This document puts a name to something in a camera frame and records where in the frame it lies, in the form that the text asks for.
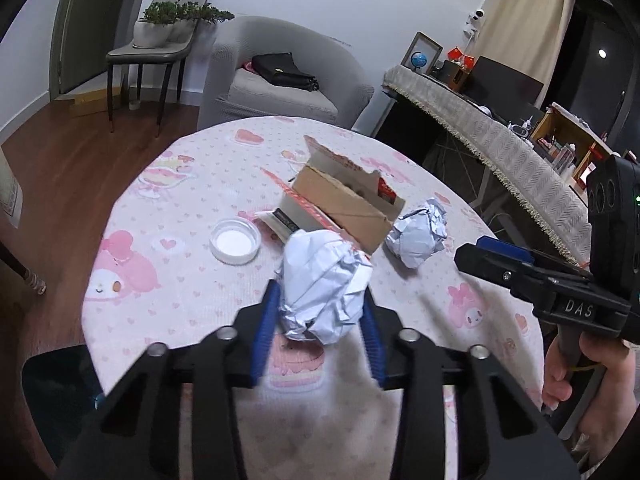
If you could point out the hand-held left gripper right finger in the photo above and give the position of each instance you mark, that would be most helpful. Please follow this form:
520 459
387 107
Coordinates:
374 350

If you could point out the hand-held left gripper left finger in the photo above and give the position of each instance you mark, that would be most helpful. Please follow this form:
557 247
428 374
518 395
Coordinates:
265 340

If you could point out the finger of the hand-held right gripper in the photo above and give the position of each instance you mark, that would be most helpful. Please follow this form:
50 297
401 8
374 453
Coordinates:
505 249
500 270

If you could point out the white paper ball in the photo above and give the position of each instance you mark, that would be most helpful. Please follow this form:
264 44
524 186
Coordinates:
320 280
415 240

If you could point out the white round lid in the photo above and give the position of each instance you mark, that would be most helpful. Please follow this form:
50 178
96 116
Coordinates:
235 242

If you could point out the red and white card packaging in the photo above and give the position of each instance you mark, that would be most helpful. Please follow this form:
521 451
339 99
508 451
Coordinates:
386 191

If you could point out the cardboard box with red tape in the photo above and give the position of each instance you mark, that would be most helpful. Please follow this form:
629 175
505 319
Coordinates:
340 200

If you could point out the person's right hand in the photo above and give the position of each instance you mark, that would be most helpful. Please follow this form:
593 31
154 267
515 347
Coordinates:
615 385

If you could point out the desk with beige fringed cloth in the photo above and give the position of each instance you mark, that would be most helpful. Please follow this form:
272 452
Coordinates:
500 145

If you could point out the white bottle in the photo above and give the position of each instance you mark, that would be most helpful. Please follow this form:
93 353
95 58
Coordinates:
523 126

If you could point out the wooden desktop organizer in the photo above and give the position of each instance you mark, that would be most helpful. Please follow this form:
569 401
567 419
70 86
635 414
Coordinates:
550 120

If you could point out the black monitor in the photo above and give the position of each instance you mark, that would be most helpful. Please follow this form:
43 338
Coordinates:
505 82

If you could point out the brown wooden box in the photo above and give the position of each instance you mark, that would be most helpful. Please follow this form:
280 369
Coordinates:
452 77

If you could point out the small red flags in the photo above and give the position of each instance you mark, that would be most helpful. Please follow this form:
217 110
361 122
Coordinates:
455 52

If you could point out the small blue globe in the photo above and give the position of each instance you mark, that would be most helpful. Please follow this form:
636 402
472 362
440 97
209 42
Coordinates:
419 58

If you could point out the dark round stool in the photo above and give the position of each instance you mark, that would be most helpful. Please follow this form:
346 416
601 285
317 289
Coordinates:
55 385

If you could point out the beige curtain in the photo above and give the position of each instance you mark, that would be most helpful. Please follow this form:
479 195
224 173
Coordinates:
525 10

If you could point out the black bag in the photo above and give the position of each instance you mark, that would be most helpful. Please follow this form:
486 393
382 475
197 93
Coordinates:
280 67

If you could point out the pink cloth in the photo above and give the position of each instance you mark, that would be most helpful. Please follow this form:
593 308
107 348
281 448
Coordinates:
247 65

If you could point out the flat cardboard piece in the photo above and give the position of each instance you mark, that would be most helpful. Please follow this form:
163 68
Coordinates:
85 105

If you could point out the grey armchair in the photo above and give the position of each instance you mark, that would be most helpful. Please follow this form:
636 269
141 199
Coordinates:
280 30

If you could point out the potted plant in white pot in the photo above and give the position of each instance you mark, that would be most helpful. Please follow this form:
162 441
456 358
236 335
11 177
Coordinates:
210 12
152 35

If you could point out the grey door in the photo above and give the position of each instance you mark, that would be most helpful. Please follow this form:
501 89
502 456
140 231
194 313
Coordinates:
90 25

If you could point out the picture frame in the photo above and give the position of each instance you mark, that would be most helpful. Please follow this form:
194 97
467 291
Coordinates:
422 40

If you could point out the white security camera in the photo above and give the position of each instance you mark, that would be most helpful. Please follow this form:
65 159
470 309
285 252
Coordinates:
475 17

